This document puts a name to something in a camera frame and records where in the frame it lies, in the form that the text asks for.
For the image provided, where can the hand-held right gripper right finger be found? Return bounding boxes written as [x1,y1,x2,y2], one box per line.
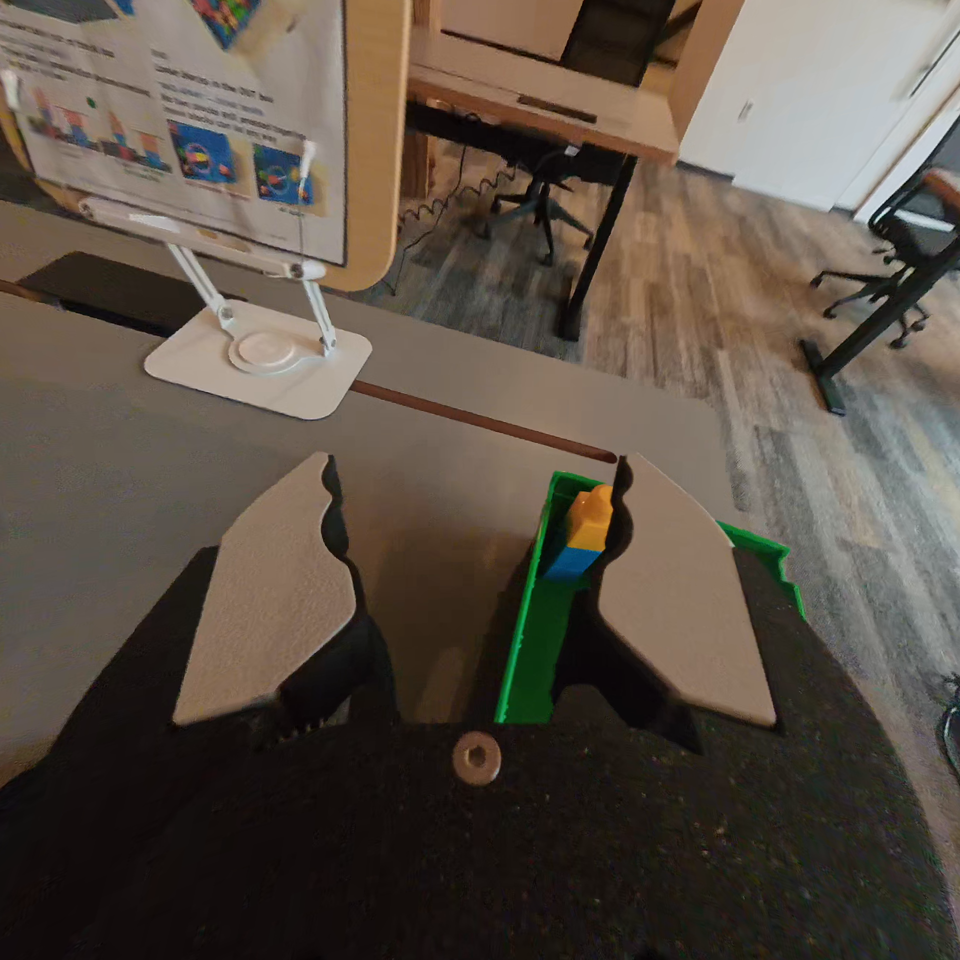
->
[591,451,778,729]

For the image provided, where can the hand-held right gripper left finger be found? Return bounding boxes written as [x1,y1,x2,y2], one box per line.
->
[172,450,395,727]

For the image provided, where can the pile of colourful mega blocks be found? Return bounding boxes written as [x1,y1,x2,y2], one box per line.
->
[541,483,615,585]

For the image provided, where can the green plastic bin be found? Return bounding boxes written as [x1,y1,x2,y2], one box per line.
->
[493,471,808,726]

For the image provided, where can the white document stand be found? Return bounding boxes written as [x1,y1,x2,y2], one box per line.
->
[78,196,374,421]

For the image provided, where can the black office chair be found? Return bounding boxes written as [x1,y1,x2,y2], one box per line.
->
[491,146,595,265]
[810,168,960,350]

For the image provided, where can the wooden rounded panel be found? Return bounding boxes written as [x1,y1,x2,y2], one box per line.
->
[0,0,415,295]

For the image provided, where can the white cabinet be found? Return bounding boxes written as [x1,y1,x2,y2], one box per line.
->
[678,0,960,216]

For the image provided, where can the printed instruction sheet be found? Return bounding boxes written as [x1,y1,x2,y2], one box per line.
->
[0,0,348,268]

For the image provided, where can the wooden desk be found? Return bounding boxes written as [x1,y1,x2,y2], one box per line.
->
[405,0,747,342]

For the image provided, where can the black table leg frame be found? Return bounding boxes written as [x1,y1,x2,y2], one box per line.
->
[798,255,960,417]

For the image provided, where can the coiled black cable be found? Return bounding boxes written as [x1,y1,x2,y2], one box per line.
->
[386,142,522,297]

